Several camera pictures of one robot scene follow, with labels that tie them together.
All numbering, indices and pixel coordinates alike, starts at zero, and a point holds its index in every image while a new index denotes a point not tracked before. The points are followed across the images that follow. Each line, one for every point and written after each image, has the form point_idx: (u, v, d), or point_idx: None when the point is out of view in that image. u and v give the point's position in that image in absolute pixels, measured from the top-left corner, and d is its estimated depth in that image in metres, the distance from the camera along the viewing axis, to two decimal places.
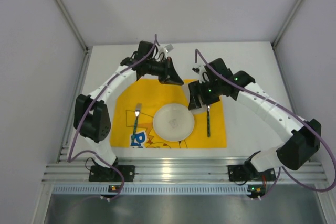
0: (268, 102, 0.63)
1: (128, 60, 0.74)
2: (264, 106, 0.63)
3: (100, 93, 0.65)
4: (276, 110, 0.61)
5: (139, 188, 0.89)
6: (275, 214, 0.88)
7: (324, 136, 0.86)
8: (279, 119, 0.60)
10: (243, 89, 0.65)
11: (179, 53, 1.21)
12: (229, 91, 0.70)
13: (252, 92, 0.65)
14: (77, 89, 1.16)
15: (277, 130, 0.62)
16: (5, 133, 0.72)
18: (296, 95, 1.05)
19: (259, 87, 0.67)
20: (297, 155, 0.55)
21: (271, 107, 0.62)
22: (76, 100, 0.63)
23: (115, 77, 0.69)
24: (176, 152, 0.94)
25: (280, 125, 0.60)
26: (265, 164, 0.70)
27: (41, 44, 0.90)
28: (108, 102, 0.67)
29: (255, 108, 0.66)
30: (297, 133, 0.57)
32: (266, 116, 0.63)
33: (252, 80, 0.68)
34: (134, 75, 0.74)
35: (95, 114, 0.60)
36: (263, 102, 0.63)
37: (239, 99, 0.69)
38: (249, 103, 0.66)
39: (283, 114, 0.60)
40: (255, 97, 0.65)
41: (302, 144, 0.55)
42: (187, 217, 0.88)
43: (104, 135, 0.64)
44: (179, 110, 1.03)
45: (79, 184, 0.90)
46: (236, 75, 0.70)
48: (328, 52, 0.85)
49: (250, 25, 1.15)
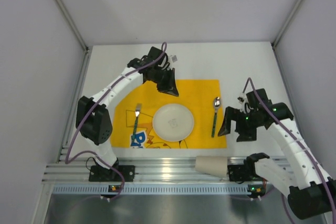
0: (297, 145, 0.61)
1: (136, 62, 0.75)
2: (292, 147, 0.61)
3: (102, 96, 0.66)
4: (303, 156, 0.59)
5: (139, 188, 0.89)
6: (275, 214, 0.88)
7: (326, 136, 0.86)
8: (302, 165, 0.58)
10: (278, 122, 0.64)
11: (179, 53, 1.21)
12: (263, 118, 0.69)
13: (286, 128, 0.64)
14: (77, 89, 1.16)
15: (295, 174, 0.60)
16: (6, 132, 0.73)
18: (296, 95, 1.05)
19: (296, 128, 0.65)
20: (308, 207, 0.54)
21: (298, 151, 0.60)
22: (80, 100, 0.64)
23: (121, 80, 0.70)
24: (176, 152, 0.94)
25: (300, 171, 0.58)
26: (268, 176, 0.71)
27: (41, 44, 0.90)
28: (111, 105, 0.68)
29: (282, 145, 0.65)
30: (315, 186, 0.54)
32: (290, 157, 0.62)
33: (291, 116, 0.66)
34: (140, 78, 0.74)
35: (97, 118, 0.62)
36: (292, 142, 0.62)
37: (270, 130, 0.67)
38: (278, 137, 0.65)
39: (308, 161, 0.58)
40: (286, 135, 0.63)
41: (316, 199, 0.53)
42: (187, 216, 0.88)
43: (104, 138, 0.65)
44: (180, 109, 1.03)
45: (79, 184, 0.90)
46: (275, 106, 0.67)
48: (328, 52, 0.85)
49: (249, 25, 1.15)
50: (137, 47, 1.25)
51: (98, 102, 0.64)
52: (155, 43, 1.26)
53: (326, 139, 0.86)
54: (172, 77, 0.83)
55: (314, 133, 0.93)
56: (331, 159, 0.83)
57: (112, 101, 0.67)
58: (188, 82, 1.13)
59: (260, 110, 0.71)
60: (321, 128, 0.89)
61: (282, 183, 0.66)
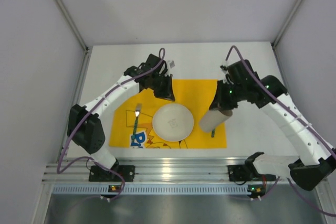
0: (300, 122, 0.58)
1: (133, 70, 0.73)
2: (294, 126, 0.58)
3: (95, 105, 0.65)
4: (306, 133, 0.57)
5: (139, 188, 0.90)
6: (275, 214, 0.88)
7: (326, 136, 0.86)
8: (307, 143, 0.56)
10: (276, 102, 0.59)
11: (179, 53, 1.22)
12: (256, 97, 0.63)
13: (284, 106, 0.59)
14: (77, 89, 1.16)
15: (298, 151, 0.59)
16: (6, 132, 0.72)
18: (296, 95, 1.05)
19: (291, 103, 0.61)
20: (316, 181, 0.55)
21: (302, 129, 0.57)
22: (72, 108, 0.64)
23: (115, 88, 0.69)
24: (175, 152, 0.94)
25: (307, 150, 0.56)
26: (270, 170, 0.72)
27: (41, 44, 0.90)
28: (104, 115, 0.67)
29: (281, 123, 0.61)
30: (324, 162, 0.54)
32: (291, 134, 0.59)
33: (285, 90, 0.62)
34: (136, 87, 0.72)
35: (89, 128, 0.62)
36: (293, 121, 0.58)
37: (265, 109, 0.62)
38: (275, 116, 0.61)
39: (312, 138, 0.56)
40: (286, 113, 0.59)
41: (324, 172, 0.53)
42: (187, 216, 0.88)
43: (96, 148, 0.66)
44: (180, 110, 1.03)
45: (79, 184, 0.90)
46: (266, 82, 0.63)
48: (328, 52, 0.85)
49: (249, 26, 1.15)
50: (138, 47, 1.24)
51: (91, 111, 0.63)
52: (155, 43, 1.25)
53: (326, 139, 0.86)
54: (170, 84, 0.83)
55: None
56: None
57: (105, 110, 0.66)
58: (188, 82, 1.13)
59: (249, 86, 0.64)
60: (321, 128, 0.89)
61: (281, 167, 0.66)
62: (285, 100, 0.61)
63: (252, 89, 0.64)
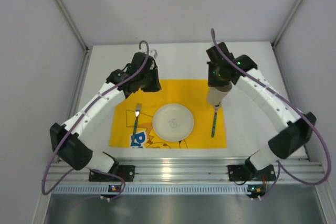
0: (268, 91, 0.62)
1: (116, 75, 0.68)
2: (263, 94, 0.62)
3: (74, 124, 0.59)
4: (275, 100, 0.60)
5: (139, 188, 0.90)
6: (275, 214, 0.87)
7: (326, 136, 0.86)
8: (276, 109, 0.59)
10: (245, 74, 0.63)
11: (179, 53, 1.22)
12: (229, 74, 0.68)
13: (253, 78, 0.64)
14: (77, 89, 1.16)
15: (272, 118, 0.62)
16: (6, 132, 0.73)
18: (296, 95, 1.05)
19: (261, 75, 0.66)
20: (289, 145, 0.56)
21: (271, 97, 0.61)
22: (51, 128, 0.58)
23: (96, 100, 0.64)
24: (176, 152, 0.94)
25: (276, 115, 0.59)
26: (263, 162, 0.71)
27: (40, 44, 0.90)
28: (86, 132, 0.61)
29: (254, 95, 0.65)
30: (292, 125, 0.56)
32: (263, 103, 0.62)
33: (255, 65, 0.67)
34: (120, 95, 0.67)
35: (69, 150, 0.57)
36: (262, 91, 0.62)
37: (239, 84, 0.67)
38: (248, 88, 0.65)
39: (281, 104, 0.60)
40: (255, 84, 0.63)
41: (295, 133, 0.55)
42: (187, 216, 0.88)
43: (84, 165, 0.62)
44: (180, 110, 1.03)
45: (79, 184, 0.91)
46: (239, 59, 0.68)
48: (327, 52, 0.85)
49: (249, 26, 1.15)
50: (138, 47, 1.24)
51: (70, 131, 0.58)
52: (155, 43, 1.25)
53: (326, 139, 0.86)
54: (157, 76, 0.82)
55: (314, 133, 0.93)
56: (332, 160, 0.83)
57: (86, 128, 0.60)
58: (188, 81, 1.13)
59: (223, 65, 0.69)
60: (322, 128, 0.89)
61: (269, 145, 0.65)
62: (254, 74, 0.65)
63: (227, 67, 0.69)
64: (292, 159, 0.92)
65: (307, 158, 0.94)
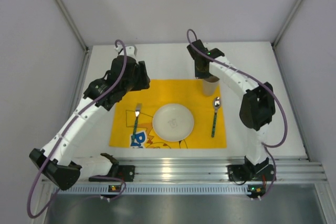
0: (231, 70, 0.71)
1: (94, 88, 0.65)
2: (227, 73, 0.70)
3: (53, 150, 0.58)
4: (237, 75, 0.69)
5: (139, 188, 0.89)
6: (275, 214, 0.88)
7: (326, 136, 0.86)
8: (238, 82, 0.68)
10: (212, 60, 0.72)
11: (179, 53, 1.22)
12: (202, 64, 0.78)
13: (220, 62, 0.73)
14: (77, 89, 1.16)
15: (238, 93, 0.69)
16: (6, 132, 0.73)
18: (296, 95, 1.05)
19: (228, 61, 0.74)
20: (251, 113, 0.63)
21: (233, 74, 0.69)
22: (31, 155, 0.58)
23: (74, 120, 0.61)
24: (176, 152, 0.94)
25: (239, 87, 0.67)
26: (251, 149, 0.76)
27: (40, 44, 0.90)
28: (67, 155, 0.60)
29: (222, 76, 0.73)
30: (250, 92, 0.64)
32: (229, 81, 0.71)
33: (222, 54, 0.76)
34: (99, 110, 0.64)
35: (51, 176, 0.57)
36: (227, 70, 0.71)
37: (211, 71, 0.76)
38: (217, 72, 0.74)
39: (241, 78, 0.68)
40: (222, 66, 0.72)
41: (253, 100, 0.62)
42: (187, 216, 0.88)
43: (71, 183, 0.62)
44: (180, 110, 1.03)
45: (79, 184, 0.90)
46: (210, 51, 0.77)
48: (327, 52, 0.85)
49: (249, 26, 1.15)
50: (138, 47, 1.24)
51: (49, 158, 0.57)
52: (155, 43, 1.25)
53: (327, 139, 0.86)
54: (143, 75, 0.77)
55: (314, 132, 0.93)
56: (332, 160, 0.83)
57: (65, 152, 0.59)
58: (188, 81, 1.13)
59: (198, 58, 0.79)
60: (321, 128, 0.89)
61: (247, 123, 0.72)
62: (221, 59, 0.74)
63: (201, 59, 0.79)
64: (292, 158, 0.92)
65: (307, 158, 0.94)
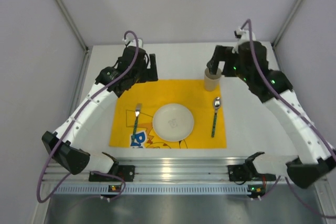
0: (302, 119, 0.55)
1: (106, 73, 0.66)
2: (296, 123, 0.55)
3: (65, 131, 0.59)
4: (308, 132, 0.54)
5: (139, 188, 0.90)
6: (276, 214, 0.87)
7: (327, 137, 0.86)
8: (307, 142, 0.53)
10: (279, 98, 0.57)
11: (179, 53, 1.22)
12: (260, 91, 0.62)
13: (287, 103, 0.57)
14: (77, 90, 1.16)
15: (300, 148, 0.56)
16: (5, 131, 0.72)
18: (296, 95, 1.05)
19: (295, 100, 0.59)
20: (311, 180, 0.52)
21: (304, 127, 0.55)
22: (43, 137, 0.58)
23: (86, 104, 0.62)
24: (175, 152, 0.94)
25: (306, 148, 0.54)
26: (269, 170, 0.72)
27: (40, 43, 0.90)
28: (79, 137, 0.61)
29: (283, 119, 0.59)
30: (322, 162, 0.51)
32: (291, 130, 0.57)
33: (290, 87, 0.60)
34: (111, 96, 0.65)
35: (63, 158, 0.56)
36: (296, 119, 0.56)
37: (269, 105, 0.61)
38: (279, 111, 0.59)
39: (313, 137, 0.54)
40: (289, 110, 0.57)
41: (322, 174, 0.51)
42: (187, 216, 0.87)
43: (82, 168, 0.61)
44: (180, 110, 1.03)
45: (80, 183, 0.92)
46: (273, 77, 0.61)
48: (328, 52, 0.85)
49: (249, 26, 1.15)
50: None
51: (62, 139, 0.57)
52: (155, 43, 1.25)
53: (327, 139, 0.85)
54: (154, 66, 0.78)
55: None
56: None
57: (78, 134, 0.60)
58: (188, 81, 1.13)
59: (253, 73, 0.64)
60: (322, 128, 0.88)
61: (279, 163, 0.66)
62: (288, 97, 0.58)
63: (256, 80, 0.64)
64: None
65: None
